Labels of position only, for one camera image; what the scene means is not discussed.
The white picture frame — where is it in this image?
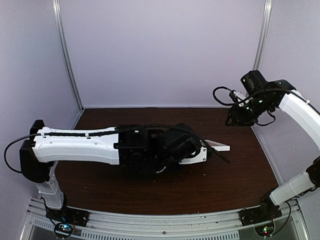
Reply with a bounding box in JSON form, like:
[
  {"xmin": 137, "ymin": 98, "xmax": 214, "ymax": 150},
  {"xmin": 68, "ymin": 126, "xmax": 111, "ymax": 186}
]
[{"xmin": 205, "ymin": 139, "xmax": 231, "ymax": 152}]

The controller board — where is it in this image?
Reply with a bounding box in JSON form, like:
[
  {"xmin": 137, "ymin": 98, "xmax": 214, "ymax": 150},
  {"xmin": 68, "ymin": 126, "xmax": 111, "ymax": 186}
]
[
  {"xmin": 53, "ymin": 222, "xmax": 74, "ymax": 239},
  {"xmin": 254, "ymin": 222, "xmax": 275, "ymax": 238}
]

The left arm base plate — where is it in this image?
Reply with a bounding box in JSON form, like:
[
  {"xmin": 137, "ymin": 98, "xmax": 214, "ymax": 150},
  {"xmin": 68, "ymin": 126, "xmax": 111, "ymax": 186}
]
[{"xmin": 45, "ymin": 206, "xmax": 90, "ymax": 227}]

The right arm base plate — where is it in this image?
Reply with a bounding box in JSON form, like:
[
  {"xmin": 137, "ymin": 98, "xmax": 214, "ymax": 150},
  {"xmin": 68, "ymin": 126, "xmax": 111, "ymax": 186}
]
[{"xmin": 238, "ymin": 206, "xmax": 282, "ymax": 226}]

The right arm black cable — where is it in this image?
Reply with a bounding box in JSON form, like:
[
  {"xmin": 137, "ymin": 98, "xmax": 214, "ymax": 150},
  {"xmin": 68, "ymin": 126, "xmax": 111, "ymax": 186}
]
[{"xmin": 212, "ymin": 86, "xmax": 248, "ymax": 107}]

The front aluminium rail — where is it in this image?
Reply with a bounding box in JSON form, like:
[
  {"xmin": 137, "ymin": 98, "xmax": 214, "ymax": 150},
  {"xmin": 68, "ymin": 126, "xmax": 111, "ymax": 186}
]
[{"xmin": 18, "ymin": 198, "xmax": 311, "ymax": 240}]

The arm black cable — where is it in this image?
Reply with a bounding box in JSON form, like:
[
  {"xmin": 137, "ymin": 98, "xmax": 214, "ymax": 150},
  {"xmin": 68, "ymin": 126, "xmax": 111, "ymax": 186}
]
[
  {"xmin": 212, "ymin": 86, "xmax": 248, "ymax": 107},
  {"xmin": 3, "ymin": 126, "xmax": 231, "ymax": 173}
]

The right aluminium corner post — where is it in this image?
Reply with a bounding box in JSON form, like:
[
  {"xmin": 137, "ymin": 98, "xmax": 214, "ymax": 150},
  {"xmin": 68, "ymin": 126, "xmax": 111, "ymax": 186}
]
[{"xmin": 252, "ymin": 0, "xmax": 273, "ymax": 73}]

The right controller board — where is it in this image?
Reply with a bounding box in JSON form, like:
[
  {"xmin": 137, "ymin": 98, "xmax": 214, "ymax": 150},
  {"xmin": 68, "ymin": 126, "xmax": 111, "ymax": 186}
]
[{"xmin": 254, "ymin": 222, "xmax": 275, "ymax": 238}]

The aluminium corner post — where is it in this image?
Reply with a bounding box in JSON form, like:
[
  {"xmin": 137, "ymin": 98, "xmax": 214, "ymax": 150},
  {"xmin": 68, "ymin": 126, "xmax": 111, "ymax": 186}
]
[
  {"xmin": 52, "ymin": 0, "xmax": 85, "ymax": 112},
  {"xmin": 252, "ymin": 0, "xmax": 273, "ymax": 73}
]

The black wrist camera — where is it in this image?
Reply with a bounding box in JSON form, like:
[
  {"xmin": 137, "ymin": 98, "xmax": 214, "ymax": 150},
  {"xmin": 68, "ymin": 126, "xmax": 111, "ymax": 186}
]
[
  {"xmin": 240, "ymin": 70, "xmax": 267, "ymax": 95},
  {"xmin": 164, "ymin": 123, "xmax": 202, "ymax": 164}
]

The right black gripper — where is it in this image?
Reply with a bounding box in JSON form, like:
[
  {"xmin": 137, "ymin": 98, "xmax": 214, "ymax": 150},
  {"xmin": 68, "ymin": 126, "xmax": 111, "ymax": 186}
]
[{"xmin": 225, "ymin": 94, "xmax": 274, "ymax": 126}]

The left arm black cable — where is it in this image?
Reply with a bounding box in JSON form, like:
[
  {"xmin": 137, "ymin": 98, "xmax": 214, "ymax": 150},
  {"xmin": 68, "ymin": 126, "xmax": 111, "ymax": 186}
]
[{"xmin": 3, "ymin": 126, "xmax": 231, "ymax": 173}]

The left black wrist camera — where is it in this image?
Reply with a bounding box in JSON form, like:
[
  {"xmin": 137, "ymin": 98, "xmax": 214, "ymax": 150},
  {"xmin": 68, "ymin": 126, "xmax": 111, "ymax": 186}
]
[{"xmin": 164, "ymin": 123, "xmax": 202, "ymax": 164}]

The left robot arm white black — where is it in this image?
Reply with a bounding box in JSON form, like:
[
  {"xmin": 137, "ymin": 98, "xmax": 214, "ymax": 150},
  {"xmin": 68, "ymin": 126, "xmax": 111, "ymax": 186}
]
[{"xmin": 16, "ymin": 120, "xmax": 187, "ymax": 222}]

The left aluminium corner post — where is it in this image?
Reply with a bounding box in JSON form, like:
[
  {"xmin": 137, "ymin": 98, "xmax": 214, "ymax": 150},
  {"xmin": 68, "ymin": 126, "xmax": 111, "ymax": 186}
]
[{"xmin": 52, "ymin": 0, "xmax": 85, "ymax": 112}]

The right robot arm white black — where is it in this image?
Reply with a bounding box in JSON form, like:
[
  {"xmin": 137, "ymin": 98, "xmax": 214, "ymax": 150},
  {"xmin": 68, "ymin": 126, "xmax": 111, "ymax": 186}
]
[{"xmin": 225, "ymin": 80, "xmax": 320, "ymax": 221}]

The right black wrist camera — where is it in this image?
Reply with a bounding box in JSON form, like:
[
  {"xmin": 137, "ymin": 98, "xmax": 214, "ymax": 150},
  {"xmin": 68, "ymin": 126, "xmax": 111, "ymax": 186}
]
[{"xmin": 240, "ymin": 70, "xmax": 267, "ymax": 95}]

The left controller board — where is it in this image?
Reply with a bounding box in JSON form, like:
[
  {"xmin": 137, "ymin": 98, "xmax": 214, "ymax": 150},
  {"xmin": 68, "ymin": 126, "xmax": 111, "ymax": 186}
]
[{"xmin": 53, "ymin": 222, "xmax": 74, "ymax": 239}]

